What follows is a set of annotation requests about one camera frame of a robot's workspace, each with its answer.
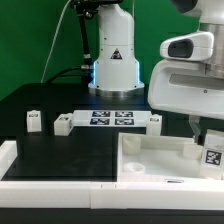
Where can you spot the white U-shaped fence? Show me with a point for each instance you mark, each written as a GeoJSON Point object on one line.
{"type": "Point", "coordinates": [170, 194]}

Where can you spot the white square table top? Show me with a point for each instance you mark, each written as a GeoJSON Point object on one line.
{"type": "Point", "coordinates": [145, 158]}

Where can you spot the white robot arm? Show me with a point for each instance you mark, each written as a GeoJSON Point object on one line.
{"type": "Point", "coordinates": [116, 71]}

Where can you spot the white marker base plate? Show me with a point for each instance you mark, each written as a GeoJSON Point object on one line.
{"type": "Point", "coordinates": [106, 118]}

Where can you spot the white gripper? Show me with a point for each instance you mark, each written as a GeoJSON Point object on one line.
{"type": "Point", "coordinates": [181, 83]}

